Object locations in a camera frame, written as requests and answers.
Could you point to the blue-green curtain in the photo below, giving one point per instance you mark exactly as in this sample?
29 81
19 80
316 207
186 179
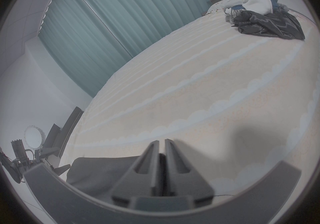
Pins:
137 5
75 55

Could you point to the white printed pillow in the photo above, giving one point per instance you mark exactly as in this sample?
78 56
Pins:
220 4

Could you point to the pile of clothes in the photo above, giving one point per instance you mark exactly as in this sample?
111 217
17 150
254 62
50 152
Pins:
257 2

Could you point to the bed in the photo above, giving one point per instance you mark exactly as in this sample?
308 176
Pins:
200 80

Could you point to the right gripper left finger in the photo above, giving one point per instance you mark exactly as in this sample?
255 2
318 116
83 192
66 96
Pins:
130 188

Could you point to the black T-shirt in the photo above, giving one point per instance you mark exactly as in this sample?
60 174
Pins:
95 173

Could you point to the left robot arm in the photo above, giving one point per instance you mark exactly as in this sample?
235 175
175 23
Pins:
18 153

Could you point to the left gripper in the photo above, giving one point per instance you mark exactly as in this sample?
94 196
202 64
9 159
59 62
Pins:
43 160

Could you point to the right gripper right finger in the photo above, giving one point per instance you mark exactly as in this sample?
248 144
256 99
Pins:
192 185

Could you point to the black satin garment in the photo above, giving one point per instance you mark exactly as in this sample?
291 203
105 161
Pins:
270 25

